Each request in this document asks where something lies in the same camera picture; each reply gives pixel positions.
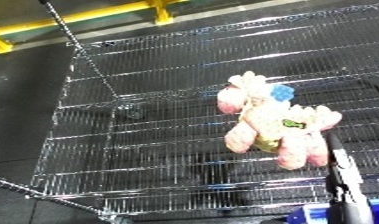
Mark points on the pink soft toy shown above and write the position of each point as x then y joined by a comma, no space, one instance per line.
274,123

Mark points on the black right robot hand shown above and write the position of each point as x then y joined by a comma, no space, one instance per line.
347,200

